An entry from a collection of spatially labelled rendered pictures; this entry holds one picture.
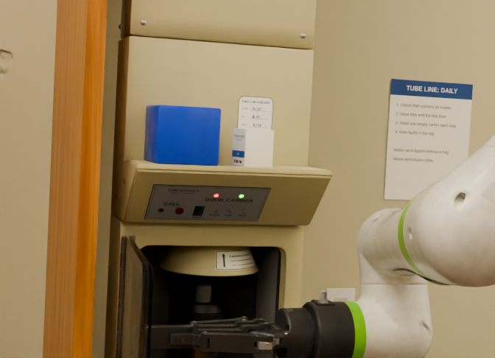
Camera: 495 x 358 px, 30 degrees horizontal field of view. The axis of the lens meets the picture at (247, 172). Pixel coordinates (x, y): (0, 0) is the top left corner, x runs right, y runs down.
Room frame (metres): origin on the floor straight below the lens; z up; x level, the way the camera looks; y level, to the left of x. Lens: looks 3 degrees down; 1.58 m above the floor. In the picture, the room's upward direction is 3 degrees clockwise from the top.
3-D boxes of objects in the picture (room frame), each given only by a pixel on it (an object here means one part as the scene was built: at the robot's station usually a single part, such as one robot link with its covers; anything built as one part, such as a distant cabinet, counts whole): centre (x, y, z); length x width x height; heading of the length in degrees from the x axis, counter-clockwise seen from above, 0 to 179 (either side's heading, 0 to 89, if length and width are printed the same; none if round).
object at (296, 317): (1.30, -0.05, 1.28); 0.09 x 0.08 x 0.07; 107
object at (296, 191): (1.49, 0.03, 1.46); 0.32 x 0.12 x 0.10; 107
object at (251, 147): (1.50, -0.01, 1.54); 0.05 x 0.05 x 0.06; 25
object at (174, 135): (1.47, 0.11, 1.56); 0.10 x 0.10 x 0.09; 17
